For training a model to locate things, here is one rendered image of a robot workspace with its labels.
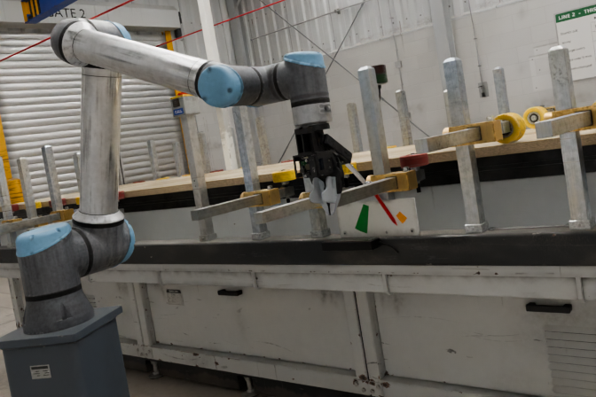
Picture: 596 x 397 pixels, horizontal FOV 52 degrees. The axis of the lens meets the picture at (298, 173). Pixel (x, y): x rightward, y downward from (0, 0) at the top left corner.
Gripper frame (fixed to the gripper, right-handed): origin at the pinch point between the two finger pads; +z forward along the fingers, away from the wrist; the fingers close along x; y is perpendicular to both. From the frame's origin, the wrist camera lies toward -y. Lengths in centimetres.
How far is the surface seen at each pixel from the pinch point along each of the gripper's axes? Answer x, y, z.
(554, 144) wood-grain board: 37, -47, -7
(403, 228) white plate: 1.3, -28.3, 10.1
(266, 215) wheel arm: -23.6, -2.4, 0.9
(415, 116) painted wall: -395, -766, -40
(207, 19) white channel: -161, -123, -94
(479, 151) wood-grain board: 17, -46, -7
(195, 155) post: -79, -29, -18
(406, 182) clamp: 4.3, -28.1, -2.0
